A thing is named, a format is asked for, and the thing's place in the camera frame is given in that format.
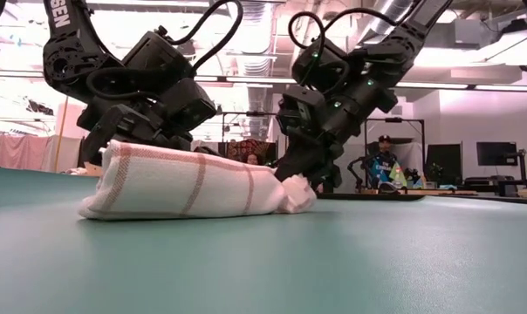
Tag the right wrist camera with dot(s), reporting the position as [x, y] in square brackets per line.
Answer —
[300, 111]

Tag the person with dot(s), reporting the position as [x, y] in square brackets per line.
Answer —
[252, 159]
[382, 168]

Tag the silver ventilation duct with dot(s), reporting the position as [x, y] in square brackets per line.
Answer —
[379, 28]
[257, 56]

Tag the black wall monitor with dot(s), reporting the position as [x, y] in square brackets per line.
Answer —
[497, 153]

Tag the wooden desk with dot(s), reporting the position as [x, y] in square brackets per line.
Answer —
[455, 192]

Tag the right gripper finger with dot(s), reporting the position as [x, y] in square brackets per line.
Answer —
[331, 181]
[294, 168]

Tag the white red-checked towel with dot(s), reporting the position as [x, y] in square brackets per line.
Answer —
[180, 187]

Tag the green bag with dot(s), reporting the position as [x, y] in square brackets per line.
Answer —
[399, 174]

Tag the black desk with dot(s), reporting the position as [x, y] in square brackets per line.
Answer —
[494, 182]

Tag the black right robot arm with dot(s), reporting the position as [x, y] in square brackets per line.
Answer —
[403, 39]

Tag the grey hanging cloth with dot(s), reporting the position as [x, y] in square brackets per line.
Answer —
[49, 152]

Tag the patterned red fabric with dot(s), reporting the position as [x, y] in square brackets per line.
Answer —
[241, 150]

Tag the pink hanging cloth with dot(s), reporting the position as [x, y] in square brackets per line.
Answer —
[10, 152]

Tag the black frame stand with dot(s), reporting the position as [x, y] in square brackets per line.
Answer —
[394, 119]
[250, 113]

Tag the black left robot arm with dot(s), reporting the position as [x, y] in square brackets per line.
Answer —
[67, 52]

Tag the green table mat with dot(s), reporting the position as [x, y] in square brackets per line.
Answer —
[263, 270]

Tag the silver laptop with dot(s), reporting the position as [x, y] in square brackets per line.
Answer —
[93, 169]

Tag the black monitor panel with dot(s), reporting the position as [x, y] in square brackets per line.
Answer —
[444, 161]

